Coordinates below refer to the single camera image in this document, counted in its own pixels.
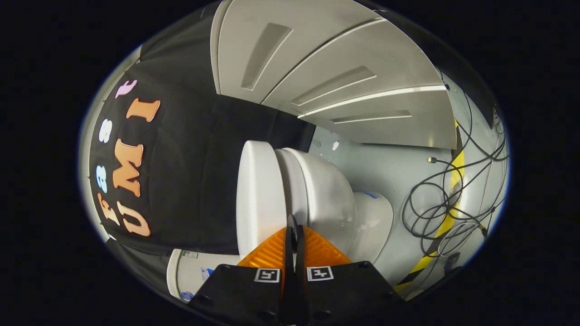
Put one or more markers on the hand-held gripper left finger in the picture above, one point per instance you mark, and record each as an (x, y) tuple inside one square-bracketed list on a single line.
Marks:
[(244, 290)]

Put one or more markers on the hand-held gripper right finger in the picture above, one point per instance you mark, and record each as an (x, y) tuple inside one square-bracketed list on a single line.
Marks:
[(344, 290)]

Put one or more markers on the white toilet seat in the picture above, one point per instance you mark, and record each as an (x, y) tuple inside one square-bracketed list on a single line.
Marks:
[(293, 181)]

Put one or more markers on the yellow black floor tape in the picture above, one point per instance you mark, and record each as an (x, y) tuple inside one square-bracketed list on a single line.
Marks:
[(446, 224)]

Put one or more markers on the black backdrop cloth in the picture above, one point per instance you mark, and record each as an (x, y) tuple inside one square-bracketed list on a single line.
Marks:
[(181, 158)]

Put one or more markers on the white drawer cabinet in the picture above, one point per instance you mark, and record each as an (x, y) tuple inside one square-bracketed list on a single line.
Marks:
[(344, 59)]

